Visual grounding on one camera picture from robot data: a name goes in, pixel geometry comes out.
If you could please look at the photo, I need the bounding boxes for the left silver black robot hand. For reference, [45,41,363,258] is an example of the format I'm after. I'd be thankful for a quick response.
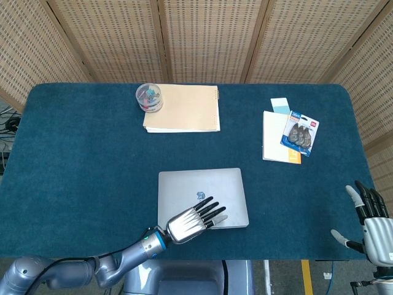
[165,195,228,245]

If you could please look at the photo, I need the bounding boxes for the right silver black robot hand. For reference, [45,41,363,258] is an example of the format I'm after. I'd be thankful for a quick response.
[330,180,393,267]

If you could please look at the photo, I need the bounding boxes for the silver laptop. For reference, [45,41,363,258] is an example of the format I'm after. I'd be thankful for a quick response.
[157,167,250,230]

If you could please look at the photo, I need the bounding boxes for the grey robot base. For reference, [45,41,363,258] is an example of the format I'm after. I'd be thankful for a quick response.
[122,259,255,295]

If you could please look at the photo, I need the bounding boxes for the white notepad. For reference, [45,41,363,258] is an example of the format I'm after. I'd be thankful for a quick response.
[262,111,303,165]

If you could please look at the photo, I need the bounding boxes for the blue felt table mat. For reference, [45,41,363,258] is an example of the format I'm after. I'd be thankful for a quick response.
[0,82,389,261]

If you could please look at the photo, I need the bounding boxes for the tan kraft spiral notebook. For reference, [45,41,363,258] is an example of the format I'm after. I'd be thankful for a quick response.
[142,84,221,134]

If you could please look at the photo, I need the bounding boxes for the correction tape blister pack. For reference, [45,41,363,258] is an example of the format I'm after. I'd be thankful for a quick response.
[279,109,320,157]

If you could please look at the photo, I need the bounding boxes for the clear round clip container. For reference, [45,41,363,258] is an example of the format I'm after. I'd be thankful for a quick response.
[136,82,164,114]

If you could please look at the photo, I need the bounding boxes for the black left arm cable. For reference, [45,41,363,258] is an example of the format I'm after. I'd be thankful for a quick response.
[29,251,123,285]

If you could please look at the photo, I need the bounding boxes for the black floor cables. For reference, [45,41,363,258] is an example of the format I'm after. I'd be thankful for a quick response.
[0,104,23,168]

